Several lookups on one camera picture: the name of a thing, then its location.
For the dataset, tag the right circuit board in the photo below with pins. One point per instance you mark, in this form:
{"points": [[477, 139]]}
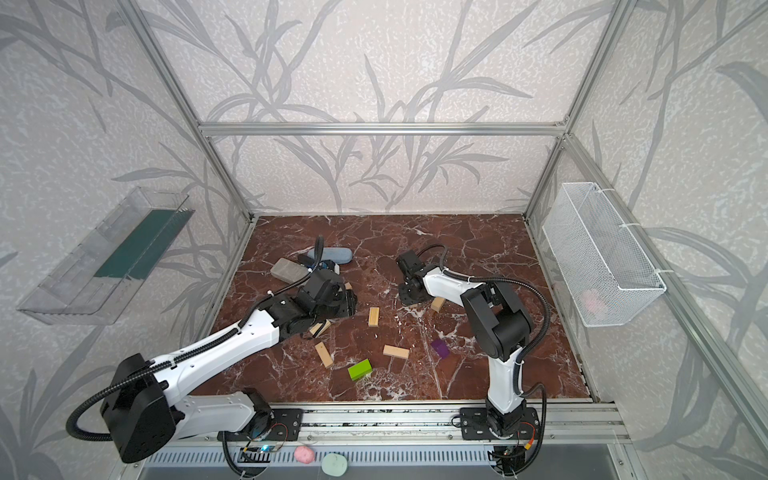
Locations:
{"points": [[510, 461]]}

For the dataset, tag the blue grey oval case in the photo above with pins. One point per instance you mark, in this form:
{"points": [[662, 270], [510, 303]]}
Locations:
{"points": [[338, 255]]}

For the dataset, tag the grey rectangular sponge block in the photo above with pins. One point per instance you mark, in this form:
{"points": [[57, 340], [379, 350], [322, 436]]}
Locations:
{"points": [[288, 271]]}

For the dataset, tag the pink object in basket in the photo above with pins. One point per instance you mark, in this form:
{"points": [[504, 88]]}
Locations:
{"points": [[593, 303]]}

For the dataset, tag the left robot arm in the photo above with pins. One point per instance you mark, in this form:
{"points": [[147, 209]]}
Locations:
{"points": [[148, 408]]}

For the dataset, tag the aluminium front rail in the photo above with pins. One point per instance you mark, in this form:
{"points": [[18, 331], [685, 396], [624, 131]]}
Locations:
{"points": [[424, 423]]}

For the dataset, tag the left circuit board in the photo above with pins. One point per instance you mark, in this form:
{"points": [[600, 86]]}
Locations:
{"points": [[258, 454]]}

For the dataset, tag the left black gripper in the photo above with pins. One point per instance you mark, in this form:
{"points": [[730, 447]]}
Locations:
{"points": [[339, 297]]}

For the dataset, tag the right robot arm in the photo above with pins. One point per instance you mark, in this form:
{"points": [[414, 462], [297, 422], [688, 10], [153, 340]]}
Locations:
{"points": [[498, 319]]}

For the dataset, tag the white wire wall basket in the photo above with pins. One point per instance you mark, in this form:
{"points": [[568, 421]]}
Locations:
{"points": [[596, 249]]}

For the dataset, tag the wood block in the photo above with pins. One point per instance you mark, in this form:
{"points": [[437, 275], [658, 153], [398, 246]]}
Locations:
{"points": [[319, 328], [324, 355], [396, 352], [374, 317], [437, 304]]}

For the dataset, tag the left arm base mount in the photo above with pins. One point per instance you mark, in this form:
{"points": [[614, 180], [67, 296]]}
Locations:
{"points": [[280, 425]]}

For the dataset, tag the green block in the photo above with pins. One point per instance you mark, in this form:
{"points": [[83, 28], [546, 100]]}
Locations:
{"points": [[360, 370]]}

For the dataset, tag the blue stapler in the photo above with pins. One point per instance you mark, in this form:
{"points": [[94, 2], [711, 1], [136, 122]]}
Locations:
{"points": [[309, 262]]}

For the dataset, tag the circuit board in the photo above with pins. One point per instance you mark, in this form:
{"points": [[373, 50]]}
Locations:
{"points": [[258, 454], [510, 461]]}

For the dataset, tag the pink eraser blob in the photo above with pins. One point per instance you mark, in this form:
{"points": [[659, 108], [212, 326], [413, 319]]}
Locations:
{"points": [[304, 455]]}

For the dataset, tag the mint green blob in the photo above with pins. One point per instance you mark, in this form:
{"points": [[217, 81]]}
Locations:
{"points": [[334, 465]]}

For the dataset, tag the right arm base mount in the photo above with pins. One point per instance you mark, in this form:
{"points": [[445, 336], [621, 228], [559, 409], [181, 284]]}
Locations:
{"points": [[522, 424]]}

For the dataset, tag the purple block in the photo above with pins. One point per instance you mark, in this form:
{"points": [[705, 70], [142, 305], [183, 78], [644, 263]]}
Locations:
{"points": [[440, 348]]}

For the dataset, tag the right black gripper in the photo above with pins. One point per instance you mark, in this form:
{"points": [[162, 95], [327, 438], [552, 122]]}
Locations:
{"points": [[409, 288]]}

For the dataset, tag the clear plastic wall bin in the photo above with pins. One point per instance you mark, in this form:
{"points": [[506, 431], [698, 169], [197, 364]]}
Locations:
{"points": [[95, 282]]}

